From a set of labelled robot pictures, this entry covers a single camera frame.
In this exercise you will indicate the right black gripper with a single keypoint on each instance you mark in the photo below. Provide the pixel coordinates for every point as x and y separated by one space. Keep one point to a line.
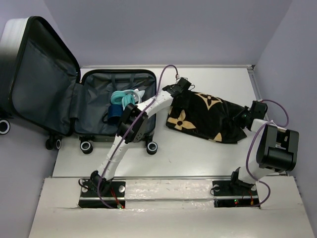
247 110

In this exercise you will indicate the black towel with tan flowers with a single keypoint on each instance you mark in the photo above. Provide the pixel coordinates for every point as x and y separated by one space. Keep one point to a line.
205 116

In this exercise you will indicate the teal cat-ear headphones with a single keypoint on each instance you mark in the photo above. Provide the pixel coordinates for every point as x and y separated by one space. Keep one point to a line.
126 97

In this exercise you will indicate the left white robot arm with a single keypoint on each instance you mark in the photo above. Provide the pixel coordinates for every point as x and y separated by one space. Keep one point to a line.
131 129

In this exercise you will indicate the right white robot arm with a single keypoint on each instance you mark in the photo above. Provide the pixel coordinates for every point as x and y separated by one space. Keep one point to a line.
273 149

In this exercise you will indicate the blue cylindrical cup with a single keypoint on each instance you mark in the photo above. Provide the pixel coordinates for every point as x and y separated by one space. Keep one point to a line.
113 114

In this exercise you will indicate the black open suitcase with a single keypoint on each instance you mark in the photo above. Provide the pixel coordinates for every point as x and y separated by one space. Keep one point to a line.
41 82

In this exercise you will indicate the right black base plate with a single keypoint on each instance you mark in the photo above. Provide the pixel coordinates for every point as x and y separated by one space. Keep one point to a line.
229 196

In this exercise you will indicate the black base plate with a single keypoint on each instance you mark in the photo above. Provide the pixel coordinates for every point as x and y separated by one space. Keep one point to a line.
114 197
229 196

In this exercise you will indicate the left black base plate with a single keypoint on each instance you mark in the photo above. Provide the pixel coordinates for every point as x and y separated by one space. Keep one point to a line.
114 197

